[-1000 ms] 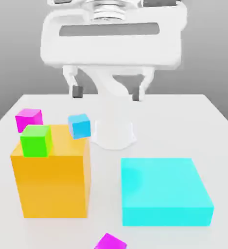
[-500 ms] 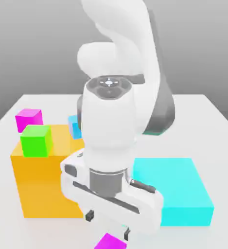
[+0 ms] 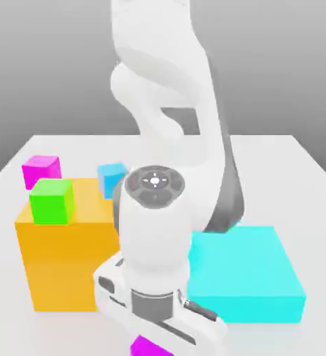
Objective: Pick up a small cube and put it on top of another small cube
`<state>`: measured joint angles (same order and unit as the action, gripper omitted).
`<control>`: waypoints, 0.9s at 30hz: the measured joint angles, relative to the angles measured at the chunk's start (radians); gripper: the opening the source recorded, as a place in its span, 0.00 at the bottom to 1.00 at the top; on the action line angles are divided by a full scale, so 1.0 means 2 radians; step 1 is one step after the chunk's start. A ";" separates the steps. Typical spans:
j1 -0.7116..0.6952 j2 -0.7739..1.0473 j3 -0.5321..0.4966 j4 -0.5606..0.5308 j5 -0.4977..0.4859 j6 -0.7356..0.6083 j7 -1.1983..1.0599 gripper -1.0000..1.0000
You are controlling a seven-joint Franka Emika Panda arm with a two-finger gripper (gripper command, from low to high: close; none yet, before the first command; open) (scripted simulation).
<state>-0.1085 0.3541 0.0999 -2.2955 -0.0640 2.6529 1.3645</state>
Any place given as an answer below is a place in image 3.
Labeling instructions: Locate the large cyan box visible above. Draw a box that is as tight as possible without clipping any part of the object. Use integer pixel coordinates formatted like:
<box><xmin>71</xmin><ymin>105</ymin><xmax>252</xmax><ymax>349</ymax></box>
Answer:
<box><xmin>186</xmin><ymin>225</ymin><xmax>307</xmax><ymax>325</ymax></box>

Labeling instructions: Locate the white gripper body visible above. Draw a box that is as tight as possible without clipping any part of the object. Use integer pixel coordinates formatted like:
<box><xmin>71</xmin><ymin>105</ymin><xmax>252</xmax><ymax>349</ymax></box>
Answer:
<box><xmin>102</xmin><ymin>307</ymin><xmax>231</xmax><ymax>356</ymax></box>

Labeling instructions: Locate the small purple cube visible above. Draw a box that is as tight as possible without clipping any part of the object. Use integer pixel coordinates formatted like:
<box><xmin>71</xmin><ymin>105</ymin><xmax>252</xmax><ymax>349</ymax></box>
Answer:
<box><xmin>129</xmin><ymin>334</ymin><xmax>175</xmax><ymax>356</ymax></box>

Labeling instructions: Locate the large orange box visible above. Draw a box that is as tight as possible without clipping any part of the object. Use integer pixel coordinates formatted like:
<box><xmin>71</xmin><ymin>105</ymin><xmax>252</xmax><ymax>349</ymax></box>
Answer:
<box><xmin>14</xmin><ymin>177</ymin><xmax>122</xmax><ymax>313</ymax></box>

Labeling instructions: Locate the small green cube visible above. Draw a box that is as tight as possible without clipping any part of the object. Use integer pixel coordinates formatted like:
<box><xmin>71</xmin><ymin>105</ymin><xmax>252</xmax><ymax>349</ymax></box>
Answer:
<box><xmin>28</xmin><ymin>178</ymin><xmax>76</xmax><ymax>226</ymax></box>

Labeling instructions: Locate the small magenta cube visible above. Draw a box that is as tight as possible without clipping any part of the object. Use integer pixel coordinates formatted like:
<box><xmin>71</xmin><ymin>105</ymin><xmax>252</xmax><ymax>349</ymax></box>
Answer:
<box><xmin>21</xmin><ymin>154</ymin><xmax>63</xmax><ymax>191</ymax></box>

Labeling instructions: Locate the small blue cube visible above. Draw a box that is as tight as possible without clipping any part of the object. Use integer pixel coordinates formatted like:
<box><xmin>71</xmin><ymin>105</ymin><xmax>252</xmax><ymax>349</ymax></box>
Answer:
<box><xmin>97</xmin><ymin>162</ymin><xmax>129</xmax><ymax>200</ymax></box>

